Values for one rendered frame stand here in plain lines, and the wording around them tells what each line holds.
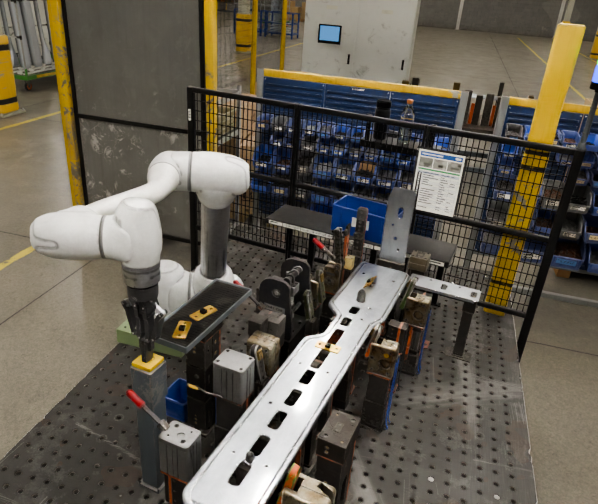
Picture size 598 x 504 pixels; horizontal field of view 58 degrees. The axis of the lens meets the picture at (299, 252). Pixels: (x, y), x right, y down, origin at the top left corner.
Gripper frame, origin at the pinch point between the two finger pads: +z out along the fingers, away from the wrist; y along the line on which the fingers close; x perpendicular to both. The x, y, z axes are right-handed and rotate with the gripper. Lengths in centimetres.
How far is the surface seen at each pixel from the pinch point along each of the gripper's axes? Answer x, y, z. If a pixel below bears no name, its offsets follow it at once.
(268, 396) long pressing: 18.6, 27.1, 18.9
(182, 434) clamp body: -9.6, 17.5, 13.3
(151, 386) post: -3.2, 3.3, 8.8
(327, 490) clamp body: -8, 55, 14
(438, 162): 150, 43, -21
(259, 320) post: 38.5, 13.1, 8.9
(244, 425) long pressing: 5.4, 26.7, 18.9
